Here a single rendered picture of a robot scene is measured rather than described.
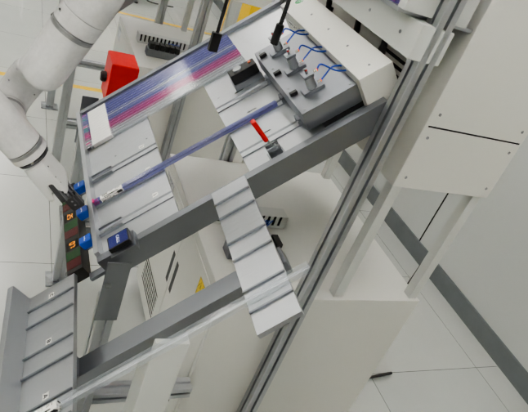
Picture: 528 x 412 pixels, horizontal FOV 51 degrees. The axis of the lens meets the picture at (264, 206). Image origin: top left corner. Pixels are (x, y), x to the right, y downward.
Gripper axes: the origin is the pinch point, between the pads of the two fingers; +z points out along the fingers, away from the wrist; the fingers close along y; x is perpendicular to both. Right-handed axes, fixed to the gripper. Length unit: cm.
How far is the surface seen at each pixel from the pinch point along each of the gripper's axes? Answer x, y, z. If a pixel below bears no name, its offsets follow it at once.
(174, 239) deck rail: 18.5, 20.9, 8.0
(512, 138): 101, 21, 33
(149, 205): 16.3, 10.5, 4.4
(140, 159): 16.9, -8.9, 4.4
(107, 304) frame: -1.2, 25.3, 11.3
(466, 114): 90, 21, 18
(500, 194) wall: 138, -52, 145
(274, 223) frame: 38, -10, 49
